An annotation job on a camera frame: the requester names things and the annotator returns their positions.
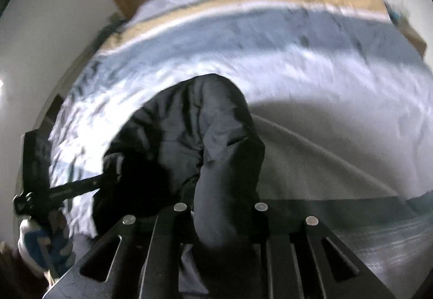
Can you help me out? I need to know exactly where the black jacket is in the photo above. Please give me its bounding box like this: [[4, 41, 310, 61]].
[[91, 73, 268, 299]]

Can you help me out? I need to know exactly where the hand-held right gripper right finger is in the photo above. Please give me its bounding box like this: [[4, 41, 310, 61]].
[[254, 202, 396, 299]]

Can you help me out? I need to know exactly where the light grey garment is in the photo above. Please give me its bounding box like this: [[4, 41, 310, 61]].
[[247, 96, 433, 205]]

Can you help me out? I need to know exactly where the striped bed duvet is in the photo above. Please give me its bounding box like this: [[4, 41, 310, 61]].
[[47, 0, 433, 299]]

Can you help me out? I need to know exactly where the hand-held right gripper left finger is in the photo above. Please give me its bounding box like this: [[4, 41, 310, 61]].
[[44, 202, 191, 299]]

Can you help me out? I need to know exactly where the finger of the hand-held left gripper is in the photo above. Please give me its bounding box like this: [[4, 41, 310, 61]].
[[49, 174, 107, 204]]

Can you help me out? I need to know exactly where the person's left hand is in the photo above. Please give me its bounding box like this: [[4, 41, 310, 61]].
[[18, 209, 77, 279]]

